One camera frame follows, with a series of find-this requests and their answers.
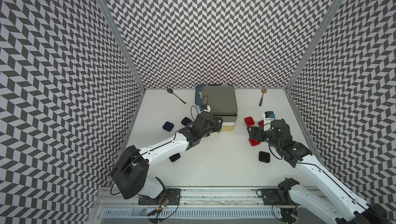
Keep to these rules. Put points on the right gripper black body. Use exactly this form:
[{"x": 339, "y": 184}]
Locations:
[{"x": 263, "y": 136}]

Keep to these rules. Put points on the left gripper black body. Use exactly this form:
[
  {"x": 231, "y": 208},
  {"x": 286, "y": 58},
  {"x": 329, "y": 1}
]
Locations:
[{"x": 213, "y": 126}]

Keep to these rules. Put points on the red brooch box three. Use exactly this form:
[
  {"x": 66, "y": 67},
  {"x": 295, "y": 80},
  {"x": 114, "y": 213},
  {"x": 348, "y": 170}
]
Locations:
[{"x": 254, "y": 142}]

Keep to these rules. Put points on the red brooch box one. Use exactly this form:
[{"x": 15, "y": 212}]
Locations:
[{"x": 249, "y": 121}]

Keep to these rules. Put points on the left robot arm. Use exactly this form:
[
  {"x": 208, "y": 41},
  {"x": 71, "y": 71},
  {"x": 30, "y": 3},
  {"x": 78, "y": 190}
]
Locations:
[{"x": 130, "y": 171}]

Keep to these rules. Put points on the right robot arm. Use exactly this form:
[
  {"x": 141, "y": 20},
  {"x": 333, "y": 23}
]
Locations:
[{"x": 342, "y": 206}]

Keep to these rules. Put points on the navy brooch box two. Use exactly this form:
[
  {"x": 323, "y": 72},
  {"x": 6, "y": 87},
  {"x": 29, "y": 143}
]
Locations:
[{"x": 186, "y": 121}]

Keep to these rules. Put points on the black brooch box right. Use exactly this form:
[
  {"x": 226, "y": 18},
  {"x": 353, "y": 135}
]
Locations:
[{"x": 264, "y": 157}]

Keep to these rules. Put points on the black brooch box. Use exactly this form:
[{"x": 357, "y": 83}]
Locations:
[
  {"x": 175, "y": 157},
  {"x": 264, "y": 157}
]

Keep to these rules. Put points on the three-tier drawer cabinet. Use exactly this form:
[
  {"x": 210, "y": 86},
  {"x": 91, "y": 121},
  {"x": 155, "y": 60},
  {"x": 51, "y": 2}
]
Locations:
[{"x": 223, "y": 104}]

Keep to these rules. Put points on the navy brooch box one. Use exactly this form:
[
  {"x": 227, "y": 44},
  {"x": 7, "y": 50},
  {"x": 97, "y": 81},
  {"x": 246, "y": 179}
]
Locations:
[{"x": 168, "y": 126}]

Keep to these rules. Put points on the black brooch box left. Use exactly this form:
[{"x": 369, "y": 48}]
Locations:
[{"x": 175, "y": 157}]

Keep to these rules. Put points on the blue tray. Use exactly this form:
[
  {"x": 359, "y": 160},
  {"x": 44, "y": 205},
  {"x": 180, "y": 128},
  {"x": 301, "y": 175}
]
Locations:
[{"x": 198, "y": 92}]

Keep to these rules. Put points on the black spoon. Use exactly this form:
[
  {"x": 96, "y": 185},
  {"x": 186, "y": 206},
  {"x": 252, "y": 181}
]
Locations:
[{"x": 170, "y": 90}]

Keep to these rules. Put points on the gold spoon teal handle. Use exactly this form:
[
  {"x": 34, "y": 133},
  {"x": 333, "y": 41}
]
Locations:
[{"x": 263, "y": 91}]

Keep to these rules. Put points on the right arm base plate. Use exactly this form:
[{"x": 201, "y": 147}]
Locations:
[{"x": 275, "y": 196}]

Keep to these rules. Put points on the aluminium corner post right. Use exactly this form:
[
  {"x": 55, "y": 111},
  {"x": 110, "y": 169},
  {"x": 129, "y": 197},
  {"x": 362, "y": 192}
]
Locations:
[{"x": 331, "y": 13}]

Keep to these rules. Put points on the aluminium corner post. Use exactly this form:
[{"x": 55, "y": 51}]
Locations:
[
  {"x": 331, "y": 13},
  {"x": 120, "y": 42}
]

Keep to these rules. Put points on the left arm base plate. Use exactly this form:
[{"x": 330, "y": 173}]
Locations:
[{"x": 172, "y": 194}]

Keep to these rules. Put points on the front aluminium rail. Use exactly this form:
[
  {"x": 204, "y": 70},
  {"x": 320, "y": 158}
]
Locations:
[{"x": 198, "y": 204}]

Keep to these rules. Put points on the aluminium corner post left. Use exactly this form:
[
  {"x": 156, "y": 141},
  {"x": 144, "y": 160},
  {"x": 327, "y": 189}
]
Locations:
[{"x": 120, "y": 42}]

